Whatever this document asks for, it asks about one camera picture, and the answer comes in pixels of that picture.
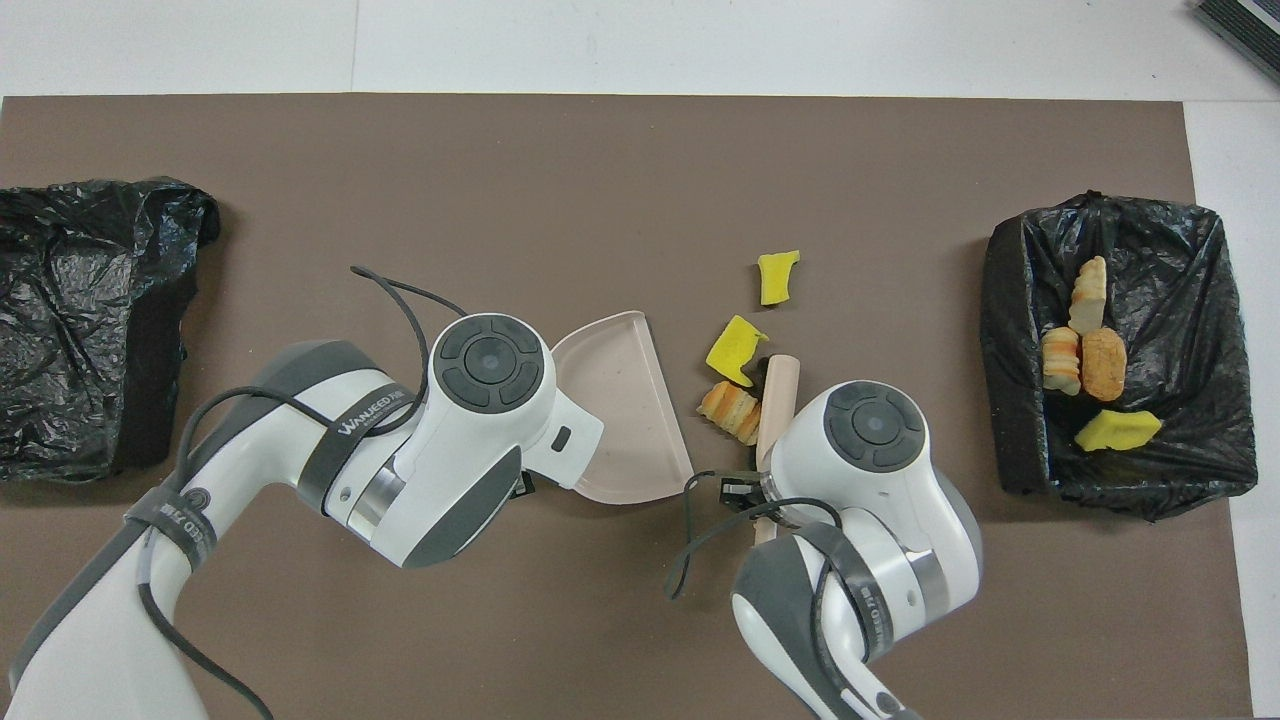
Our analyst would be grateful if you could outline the beige plastic dustpan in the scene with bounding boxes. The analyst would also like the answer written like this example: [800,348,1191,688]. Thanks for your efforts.
[552,310,696,506]

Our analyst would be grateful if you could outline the brown table mat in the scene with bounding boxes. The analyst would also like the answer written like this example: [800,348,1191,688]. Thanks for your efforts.
[0,94,1254,720]

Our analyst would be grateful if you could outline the yellow sponge piece green backing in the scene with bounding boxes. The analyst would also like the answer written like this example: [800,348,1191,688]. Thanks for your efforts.
[1074,408,1164,453]

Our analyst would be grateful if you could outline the dark grey ribbed object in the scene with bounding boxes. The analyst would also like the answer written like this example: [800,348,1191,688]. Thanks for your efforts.
[1195,0,1280,83]

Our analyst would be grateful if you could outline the black bag lined bin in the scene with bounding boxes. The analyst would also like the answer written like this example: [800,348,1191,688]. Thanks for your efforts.
[979,190,1260,523]
[0,177,222,485]

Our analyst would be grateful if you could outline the small yellow sponge piece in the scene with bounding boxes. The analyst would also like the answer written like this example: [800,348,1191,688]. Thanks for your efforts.
[757,250,801,307]

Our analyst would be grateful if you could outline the orange striped croissant piece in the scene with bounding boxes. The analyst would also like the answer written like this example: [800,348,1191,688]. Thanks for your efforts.
[697,381,763,447]

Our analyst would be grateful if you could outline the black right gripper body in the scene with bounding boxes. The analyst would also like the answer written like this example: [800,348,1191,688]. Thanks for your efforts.
[715,468,777,519]

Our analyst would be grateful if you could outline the notched yellow sponge piece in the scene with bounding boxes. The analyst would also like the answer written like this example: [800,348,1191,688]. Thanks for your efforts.
[705,315,771,389]

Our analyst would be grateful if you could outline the beige hand brush black bristles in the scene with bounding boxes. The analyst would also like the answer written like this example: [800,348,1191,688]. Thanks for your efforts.
[752,355,802,547]

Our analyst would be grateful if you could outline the brown bread bun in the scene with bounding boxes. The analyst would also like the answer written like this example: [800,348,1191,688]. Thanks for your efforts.
[1081,328,1128,403]

